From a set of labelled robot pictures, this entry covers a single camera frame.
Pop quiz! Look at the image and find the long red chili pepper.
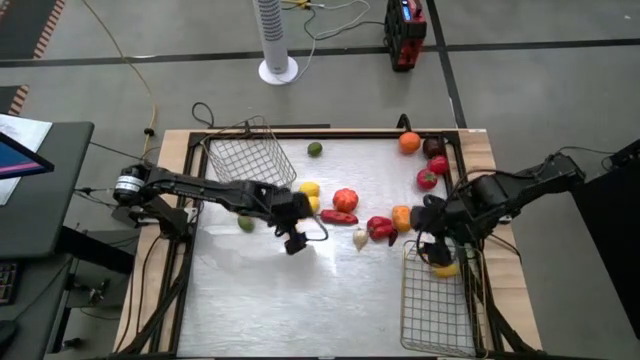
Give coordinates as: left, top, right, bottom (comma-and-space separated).
319, 209, 360, 226

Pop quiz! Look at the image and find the orange bell pepper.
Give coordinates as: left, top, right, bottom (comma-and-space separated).
391, 205, 413, 233

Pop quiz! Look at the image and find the red bell pepper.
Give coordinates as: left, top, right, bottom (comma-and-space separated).
366, 215, 396, 242

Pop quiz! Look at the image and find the white garlic bulb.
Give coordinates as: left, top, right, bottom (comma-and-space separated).
352, 227, 370, 253

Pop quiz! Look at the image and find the orange ribbed tomato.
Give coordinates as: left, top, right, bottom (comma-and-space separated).
332, 187, 360, 214

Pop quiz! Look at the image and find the dark purple fruit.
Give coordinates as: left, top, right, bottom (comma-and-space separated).
422, 137, 445, 160

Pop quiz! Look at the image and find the orange fruit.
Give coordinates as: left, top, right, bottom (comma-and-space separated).
398, 131, 422, 155

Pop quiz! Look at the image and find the black cabinet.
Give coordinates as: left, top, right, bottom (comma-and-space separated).
572, 139, 640, 341

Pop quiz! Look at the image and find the white tower fan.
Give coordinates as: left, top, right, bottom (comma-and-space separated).
251, 0, 300, 86

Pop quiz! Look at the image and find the red black power station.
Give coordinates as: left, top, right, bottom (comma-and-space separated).
383, 0, 428, 73

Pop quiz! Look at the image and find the black standing desk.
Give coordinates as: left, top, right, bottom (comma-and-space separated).
0, 121, 96, 261

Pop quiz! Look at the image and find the computer monitor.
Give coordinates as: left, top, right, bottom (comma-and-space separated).
0, 130, 56, 181

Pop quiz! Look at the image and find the black keyboard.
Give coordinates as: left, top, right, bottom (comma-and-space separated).
0, 262, 20, 306

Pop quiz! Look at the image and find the white paper sheet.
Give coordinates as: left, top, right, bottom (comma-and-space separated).
0, 113, 54, 206

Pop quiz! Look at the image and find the black floor mat orange edge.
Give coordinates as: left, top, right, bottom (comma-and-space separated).
0, 84, 30, 117
0, 0, 66, 61

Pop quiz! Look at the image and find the gold wire basket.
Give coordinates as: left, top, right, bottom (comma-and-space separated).
399, 239, 489, 359

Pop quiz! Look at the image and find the silver wire basket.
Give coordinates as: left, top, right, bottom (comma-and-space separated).
202, 117, 299, 190

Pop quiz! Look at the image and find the black metal table frame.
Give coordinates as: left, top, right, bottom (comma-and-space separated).
117, 127, 546, 360

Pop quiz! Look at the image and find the black cable loop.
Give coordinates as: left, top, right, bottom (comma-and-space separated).
191, 101, 216, 129

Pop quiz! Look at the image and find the white power cable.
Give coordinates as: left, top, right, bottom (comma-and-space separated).
277, 0, 372, 84

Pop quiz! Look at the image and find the yellow hanging cable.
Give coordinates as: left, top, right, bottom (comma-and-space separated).
79, 0, 159, 156

